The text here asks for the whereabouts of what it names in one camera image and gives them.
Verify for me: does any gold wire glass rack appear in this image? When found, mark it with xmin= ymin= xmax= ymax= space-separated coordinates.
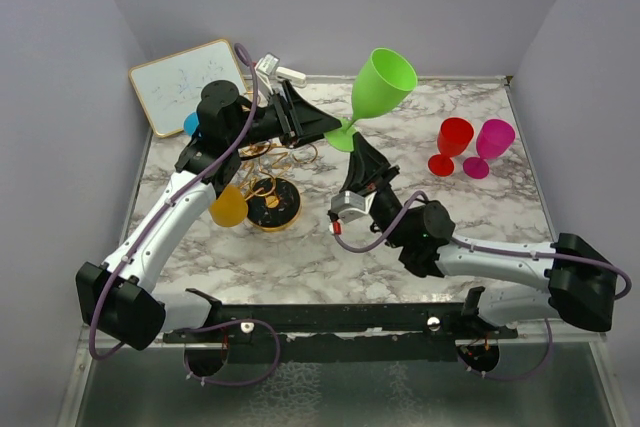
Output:
xmin=238 ymin=140 xmax=319 ymax=233

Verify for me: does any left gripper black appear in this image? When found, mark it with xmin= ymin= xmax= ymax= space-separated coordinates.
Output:
xmin=229 ymin=80 xmax=342 ymax=150

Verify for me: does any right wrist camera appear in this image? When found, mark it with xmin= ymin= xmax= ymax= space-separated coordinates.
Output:
xmin=328 ymin=191 xmax=376 ymax=235

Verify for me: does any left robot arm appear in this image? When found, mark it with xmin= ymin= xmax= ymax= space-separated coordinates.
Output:
xmin=76 ymin=80 xmax=341 ymax=350

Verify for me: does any blue wine glass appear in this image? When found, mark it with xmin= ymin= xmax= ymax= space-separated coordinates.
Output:
xmin=183 ymin=112 xmax=201 ymax=138

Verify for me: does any red wine glass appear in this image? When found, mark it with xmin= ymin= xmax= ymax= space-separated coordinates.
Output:
xmin=427 ymin=117 xmax=474 ymax=177

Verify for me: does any small whiteboard gold frame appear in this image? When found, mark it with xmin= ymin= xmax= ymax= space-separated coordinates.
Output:
xmin=128 ymin=39 xmax=251 ymax=138

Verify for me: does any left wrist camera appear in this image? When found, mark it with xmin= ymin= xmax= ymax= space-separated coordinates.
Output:
xmin=254 ymin=52 xmax=280 ymax=96

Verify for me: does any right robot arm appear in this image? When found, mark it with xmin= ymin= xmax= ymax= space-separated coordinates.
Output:
xmin=330 ymin=134 xmax=622 ymax=338

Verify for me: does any pink wine glass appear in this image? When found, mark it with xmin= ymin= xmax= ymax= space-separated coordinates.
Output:
xmin=462 ymin=119 xmax=516 ymax=180

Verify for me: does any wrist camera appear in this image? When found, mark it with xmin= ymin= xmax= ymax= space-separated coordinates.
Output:
xmin=328 ymin=191 xmax=376 ymax=235
xmin=254 ymin=52 xmax=280 ymax=96

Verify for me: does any white eraser box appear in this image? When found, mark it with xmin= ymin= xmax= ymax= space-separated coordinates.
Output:
xmin=275 ymin=67 xmax=307 ymax=88

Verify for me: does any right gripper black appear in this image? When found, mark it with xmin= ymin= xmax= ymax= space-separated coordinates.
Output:
xmin=340 ymin=132 xmax=409 ymax=249

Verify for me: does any orange wine glass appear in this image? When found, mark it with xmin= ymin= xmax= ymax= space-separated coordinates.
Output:
xmin=209 ymin=184 xmax=248 ymax=228

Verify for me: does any green wine glass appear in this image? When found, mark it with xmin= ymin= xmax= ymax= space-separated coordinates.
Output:
xmin=324 ymin=47 xmax=418 ymax=153

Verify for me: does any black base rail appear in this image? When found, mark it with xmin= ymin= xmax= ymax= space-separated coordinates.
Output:
xmin=163 ymin=302 xmax=517 ymax=364

